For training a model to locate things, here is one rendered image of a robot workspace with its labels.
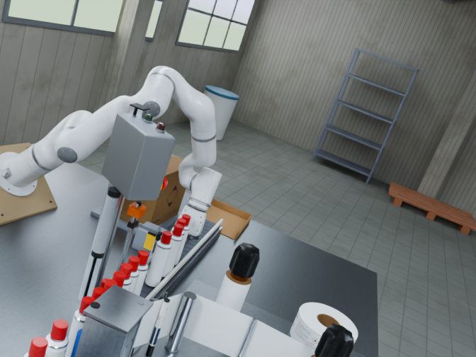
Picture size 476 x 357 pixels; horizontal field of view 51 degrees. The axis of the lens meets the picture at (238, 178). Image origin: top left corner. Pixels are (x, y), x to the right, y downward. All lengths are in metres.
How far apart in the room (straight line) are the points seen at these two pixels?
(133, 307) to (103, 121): 0.79
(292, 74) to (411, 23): 2.06
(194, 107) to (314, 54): 7.27
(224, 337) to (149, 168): 0.54
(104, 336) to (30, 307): 0.54
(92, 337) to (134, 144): 0.49
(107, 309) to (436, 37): 7.92
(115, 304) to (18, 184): 1.04
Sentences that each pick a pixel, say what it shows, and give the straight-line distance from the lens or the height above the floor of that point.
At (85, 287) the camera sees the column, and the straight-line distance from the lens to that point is 1.70.
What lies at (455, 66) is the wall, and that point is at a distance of 8.68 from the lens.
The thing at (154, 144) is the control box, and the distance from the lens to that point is 1.32.
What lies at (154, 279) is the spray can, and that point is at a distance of 1.77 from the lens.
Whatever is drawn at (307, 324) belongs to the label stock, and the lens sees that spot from 1.63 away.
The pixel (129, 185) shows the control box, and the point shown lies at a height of 1.33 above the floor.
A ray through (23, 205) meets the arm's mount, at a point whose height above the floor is 0.87.
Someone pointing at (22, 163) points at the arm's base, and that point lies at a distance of 2.06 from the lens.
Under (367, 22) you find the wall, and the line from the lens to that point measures 8.78.
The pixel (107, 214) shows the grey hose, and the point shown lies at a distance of 1.42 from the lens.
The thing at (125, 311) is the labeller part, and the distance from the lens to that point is 1.19.
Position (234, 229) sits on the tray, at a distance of 2.54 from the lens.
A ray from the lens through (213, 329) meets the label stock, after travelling 1.51.
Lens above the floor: 1.83
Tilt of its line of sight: 18 degrees down
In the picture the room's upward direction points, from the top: 19 degrees clockwise
